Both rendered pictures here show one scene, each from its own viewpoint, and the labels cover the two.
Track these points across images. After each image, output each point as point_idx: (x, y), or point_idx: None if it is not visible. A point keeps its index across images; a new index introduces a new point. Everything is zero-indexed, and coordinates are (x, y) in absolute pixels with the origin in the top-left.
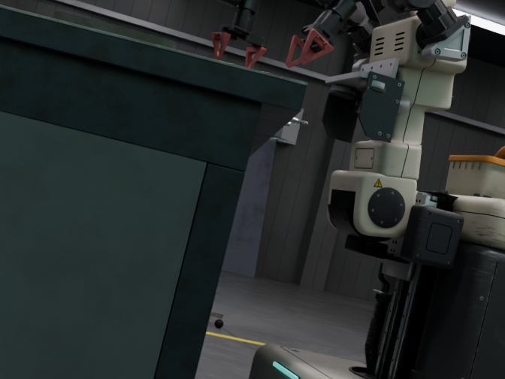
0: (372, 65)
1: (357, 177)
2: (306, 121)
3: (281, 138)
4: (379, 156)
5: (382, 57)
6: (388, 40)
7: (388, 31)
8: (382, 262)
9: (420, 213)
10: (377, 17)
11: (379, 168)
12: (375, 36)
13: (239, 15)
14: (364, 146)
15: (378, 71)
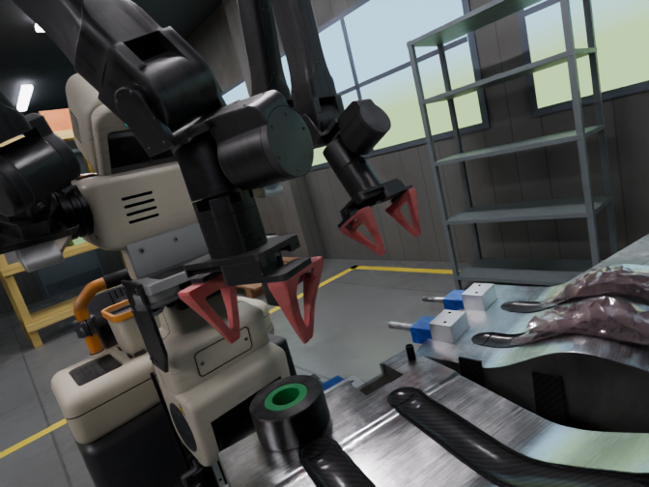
0: (174, 236)
1: (276, 361)
2: (425, 296)
3: (318, 377)
4: (263, 326)
5: (160, 220)
6: (171, 193)
7: (164, 181)
8: (193, 455)
9: (286, 346)
10: (105, 162)
11: (267, 337)
12: (113, 194)
13: (256, 208)
14: (219, 337)
15: (202, 237)
